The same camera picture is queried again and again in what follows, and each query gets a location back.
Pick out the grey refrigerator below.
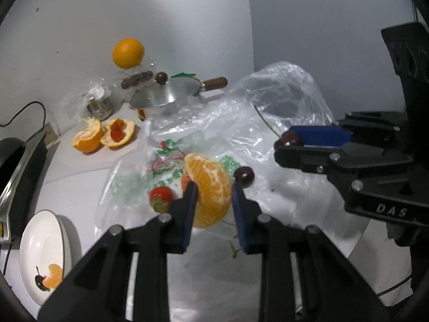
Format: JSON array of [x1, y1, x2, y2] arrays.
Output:
[[246, 0, 429, 108]]

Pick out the dark red cherry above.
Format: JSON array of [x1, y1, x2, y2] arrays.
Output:
[[34, 266, 51, 292], [281, 131, 302, 147], [234, 167, 255, 188]]

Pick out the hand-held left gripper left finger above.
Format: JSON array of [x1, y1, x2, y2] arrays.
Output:
[[37, 181, 198, 322]]

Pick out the orange peel halves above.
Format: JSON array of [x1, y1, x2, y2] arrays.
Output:
[[73, 118, 104, 153]]

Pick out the open orange peel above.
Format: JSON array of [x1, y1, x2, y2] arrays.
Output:
[[101, 118, 136, 148]]

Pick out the black wok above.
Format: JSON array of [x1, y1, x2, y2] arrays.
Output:
[[0, 137, 27, 175]]

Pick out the white plate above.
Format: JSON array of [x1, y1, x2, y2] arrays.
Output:
[[19, 210, 72, 306]]

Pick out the black cooker power cable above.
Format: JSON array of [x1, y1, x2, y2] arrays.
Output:
[[0, 101, 47, 131]]

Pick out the steel pot with wooden handle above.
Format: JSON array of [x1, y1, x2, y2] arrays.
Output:
[[129, 71, 228, 119]]

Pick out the small tangerine segment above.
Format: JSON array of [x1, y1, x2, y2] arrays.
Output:
[[45, 263, 64, 291]]

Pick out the black induction cooker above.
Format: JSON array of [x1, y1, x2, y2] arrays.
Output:
[[0, 122, 61, 242]]

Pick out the clear printed plastic bag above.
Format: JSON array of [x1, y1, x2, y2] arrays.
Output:
[[94, 61, 336, 239]]

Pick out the whole orange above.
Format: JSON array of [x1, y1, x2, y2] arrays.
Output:
[[112, 38, 145, 70]]

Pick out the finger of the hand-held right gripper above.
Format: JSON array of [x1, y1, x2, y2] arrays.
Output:
[[289, 110, 408, 148], [273, 139, 414, 175]]

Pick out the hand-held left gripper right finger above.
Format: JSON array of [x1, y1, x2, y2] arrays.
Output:
[[232, 183, 391, 322]]

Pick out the peeled tangerine half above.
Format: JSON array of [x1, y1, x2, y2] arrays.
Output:
[[184, 153, 233, 229]]

